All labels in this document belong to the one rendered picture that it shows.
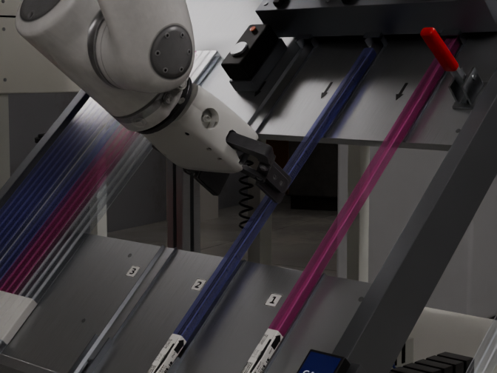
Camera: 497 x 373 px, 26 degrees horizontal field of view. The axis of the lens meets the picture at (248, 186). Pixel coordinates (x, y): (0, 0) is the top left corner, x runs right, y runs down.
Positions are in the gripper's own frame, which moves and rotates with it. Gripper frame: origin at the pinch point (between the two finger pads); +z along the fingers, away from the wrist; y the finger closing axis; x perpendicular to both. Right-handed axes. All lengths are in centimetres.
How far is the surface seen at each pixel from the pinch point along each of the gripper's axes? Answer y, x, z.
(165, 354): -0.3, 20.3, 0.0
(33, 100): 450, -161, 229
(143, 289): 10.7, 13.2, 2.8
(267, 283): -5.7, 9.5, 3.4
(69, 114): 47.1, -11.2, 5.7
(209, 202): 464, -192, 397
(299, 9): 9.5, -26.8, 3.6
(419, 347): 16, -8, 63
